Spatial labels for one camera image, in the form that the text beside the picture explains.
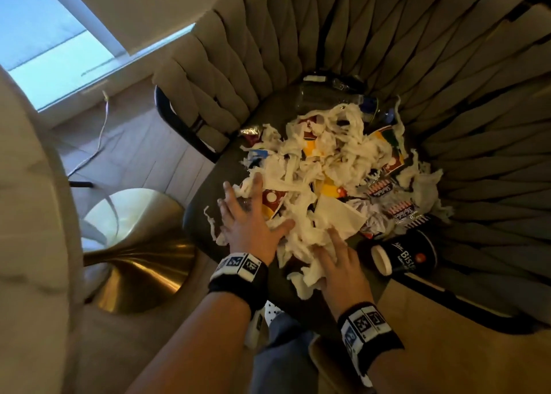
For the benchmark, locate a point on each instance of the person's right hand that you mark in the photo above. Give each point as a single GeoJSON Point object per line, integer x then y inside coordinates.
{"type": "Point", "coordinates": [344, 277]}

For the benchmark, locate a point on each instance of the person's left hand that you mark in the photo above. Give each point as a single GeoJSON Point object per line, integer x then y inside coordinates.
{"type": "Point", "coordinates": [247, 230]}

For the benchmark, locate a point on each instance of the person's left middle finger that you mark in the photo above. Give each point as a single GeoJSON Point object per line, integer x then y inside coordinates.
{"type": "Point", "coordinates": [231, 198]}

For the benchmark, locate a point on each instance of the person's right thumb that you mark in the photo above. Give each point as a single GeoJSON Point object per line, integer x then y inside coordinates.
{"type": "Point", "coordinates": [323, 258]}

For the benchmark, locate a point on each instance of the person's left thumb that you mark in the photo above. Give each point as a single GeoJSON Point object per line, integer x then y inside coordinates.
{"type": "Point", "coordinates": [283, 229]}

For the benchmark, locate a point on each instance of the pile of torn white tissue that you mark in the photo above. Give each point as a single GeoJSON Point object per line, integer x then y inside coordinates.
{"type": "Point", "coordinates": [335, 148]}

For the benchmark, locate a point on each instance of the person's right forearm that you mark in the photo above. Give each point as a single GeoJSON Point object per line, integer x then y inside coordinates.
{"type": "Point", "coordinates": [400, 372]}

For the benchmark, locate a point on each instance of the person's left forearm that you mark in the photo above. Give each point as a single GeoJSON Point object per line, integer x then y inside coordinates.
{"type": "Point", "coordinates": [193, 346]}

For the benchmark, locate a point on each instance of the red and yellow snack packet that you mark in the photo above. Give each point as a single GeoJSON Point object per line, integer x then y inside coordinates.
{"type": "Point", "coordinates": [272, 202]}
{"type": "Point", "coordinates": [392, 159]}
{"type": "Point", "coordinates": [329, 189]}

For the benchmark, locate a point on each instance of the blue and white wrapper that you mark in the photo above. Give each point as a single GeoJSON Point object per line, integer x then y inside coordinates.
{"type": "Point", "coordinates": [257, 156]}

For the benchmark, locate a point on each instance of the black wristband with marker tags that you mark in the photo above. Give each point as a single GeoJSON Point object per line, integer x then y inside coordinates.
{"type": "Point", "coordinates": [239, 277]}
{"type": "Point", "coordinates": [368, 333]}

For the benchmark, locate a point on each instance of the shiny red foil wrapper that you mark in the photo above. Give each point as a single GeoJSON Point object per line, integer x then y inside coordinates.
{"type": "Point", "coordinates": [251, 134]}

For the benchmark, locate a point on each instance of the dark paper cup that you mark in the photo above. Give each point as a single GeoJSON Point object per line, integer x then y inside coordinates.
{"type": "Point", "coordinates": [407, 254]}

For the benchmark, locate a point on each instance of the white perforated shoe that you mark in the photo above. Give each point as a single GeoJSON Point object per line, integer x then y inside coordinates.
{"type": "Point", "coordinates": [264, 320]}

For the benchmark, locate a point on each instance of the striped black snack wrapper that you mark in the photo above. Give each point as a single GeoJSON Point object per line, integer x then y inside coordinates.
{"type": "Point", "coordinates": [381, 188]}
{"type": "Point", "coordinates": [404, 213]}

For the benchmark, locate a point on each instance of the person's blue jeans leg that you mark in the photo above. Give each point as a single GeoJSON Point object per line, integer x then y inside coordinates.
{"type": "Point", "coordinates": [282, 359]}

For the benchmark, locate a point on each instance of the gold metal table base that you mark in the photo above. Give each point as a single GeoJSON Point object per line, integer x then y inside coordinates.
{"type": "Point", "coordinates": [137, 256]}

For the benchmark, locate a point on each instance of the clear plastic bottle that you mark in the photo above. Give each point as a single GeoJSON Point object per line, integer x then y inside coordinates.
{"type": "Point", "coordinates": [323, 92]}

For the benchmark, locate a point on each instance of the grey woven upholstered chair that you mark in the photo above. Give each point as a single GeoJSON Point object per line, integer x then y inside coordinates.
{"type": "Point", "coordinates": [452, 62]}

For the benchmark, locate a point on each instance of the window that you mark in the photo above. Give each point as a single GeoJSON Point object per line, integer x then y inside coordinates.
{"type": "Point", "coordinates": [51, 41]}

